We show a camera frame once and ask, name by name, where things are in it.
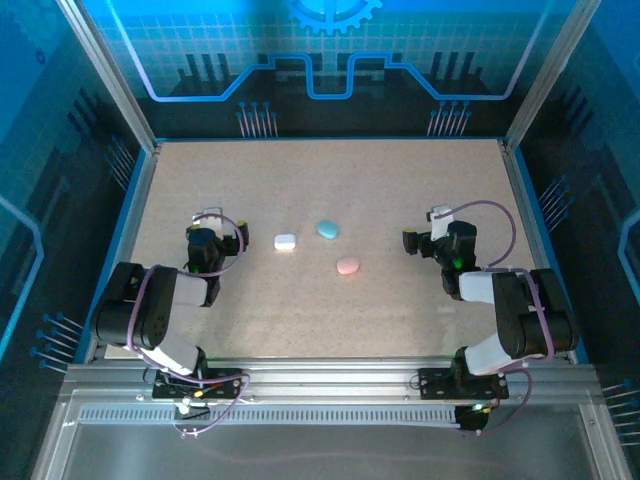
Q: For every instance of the black connector box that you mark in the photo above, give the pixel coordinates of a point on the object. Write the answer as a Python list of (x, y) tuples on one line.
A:
[(472, 420)]

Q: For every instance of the aluminium frame post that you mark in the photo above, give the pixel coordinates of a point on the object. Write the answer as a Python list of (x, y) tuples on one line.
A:
[(545, 80), (115, 85)]

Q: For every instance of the pink earbud charging case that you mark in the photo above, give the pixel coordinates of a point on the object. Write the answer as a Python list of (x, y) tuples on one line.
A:
[(348, 265)]

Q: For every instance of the grey metal sheet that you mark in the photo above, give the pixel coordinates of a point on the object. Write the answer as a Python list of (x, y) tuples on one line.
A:
[(325, 450)]

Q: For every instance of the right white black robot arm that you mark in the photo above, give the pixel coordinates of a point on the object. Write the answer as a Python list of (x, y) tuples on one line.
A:
[(530, 315)]

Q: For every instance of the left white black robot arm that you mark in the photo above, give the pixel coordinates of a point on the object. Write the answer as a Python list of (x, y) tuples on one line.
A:
[(135, 310)]

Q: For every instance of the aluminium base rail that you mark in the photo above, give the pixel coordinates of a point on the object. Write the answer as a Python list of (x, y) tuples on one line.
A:
[(330, 375)]

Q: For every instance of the aluminium table side rail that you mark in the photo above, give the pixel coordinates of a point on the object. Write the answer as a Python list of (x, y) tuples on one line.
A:
[(520, 190), (142, 200)]

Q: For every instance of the white earbud charging case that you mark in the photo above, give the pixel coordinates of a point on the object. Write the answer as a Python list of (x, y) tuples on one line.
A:
[(285, 242)]

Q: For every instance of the blue earbud charging case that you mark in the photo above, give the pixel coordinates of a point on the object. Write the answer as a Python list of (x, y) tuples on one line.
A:
[(328, 229)]

